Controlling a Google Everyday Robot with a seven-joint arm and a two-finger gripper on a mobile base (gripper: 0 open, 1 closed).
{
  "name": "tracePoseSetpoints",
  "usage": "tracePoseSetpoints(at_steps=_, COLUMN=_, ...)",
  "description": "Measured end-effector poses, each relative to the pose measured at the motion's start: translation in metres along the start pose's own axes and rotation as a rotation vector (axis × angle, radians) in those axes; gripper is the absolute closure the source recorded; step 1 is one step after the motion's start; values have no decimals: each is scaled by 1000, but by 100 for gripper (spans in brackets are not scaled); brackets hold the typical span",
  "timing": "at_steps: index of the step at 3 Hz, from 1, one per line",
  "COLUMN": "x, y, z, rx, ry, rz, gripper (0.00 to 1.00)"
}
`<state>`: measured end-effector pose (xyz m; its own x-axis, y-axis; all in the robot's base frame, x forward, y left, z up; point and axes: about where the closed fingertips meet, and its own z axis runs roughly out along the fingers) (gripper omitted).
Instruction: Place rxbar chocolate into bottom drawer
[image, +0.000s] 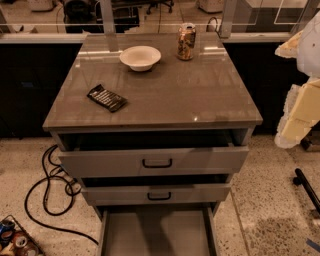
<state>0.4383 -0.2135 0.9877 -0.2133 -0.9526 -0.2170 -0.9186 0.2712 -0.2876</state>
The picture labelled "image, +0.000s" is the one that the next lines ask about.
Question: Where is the grey drawer cabinet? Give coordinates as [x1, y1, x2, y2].
[42, 32, 264, 221]

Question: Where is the black stand leg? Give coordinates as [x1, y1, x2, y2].
[293, 168, 320, 217]

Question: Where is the wire basket of cans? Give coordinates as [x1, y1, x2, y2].
[0, 215, 46, 256]

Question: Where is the bottom grey drawer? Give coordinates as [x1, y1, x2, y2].
[97, 204, 221, 256]

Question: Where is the orange patterned drink can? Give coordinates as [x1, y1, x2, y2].
[177, 23, 196, 61]

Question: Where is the black floor cable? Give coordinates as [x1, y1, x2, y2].
[23, 144, 100, 246]

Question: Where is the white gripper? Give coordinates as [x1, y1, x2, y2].
[274, 11, 320, 149]

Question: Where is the black office chair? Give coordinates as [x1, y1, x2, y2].
[61, 0, 104, 33]

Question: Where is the grey drawer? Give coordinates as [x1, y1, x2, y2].
[97, 204, 221, 256]
[82, 175, 230, 206]
[59, 130, 249, 178]

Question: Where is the middle grey drawer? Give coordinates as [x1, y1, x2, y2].
[82, 175, 230, 206]

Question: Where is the blue tape strip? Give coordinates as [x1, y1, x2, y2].
[306, 239, 320, 253]

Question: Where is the white ceramic bowl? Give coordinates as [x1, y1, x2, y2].
[119, 46, 161, 72]

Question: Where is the top grey drawer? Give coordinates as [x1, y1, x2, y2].
[59, 130, 249, 178]

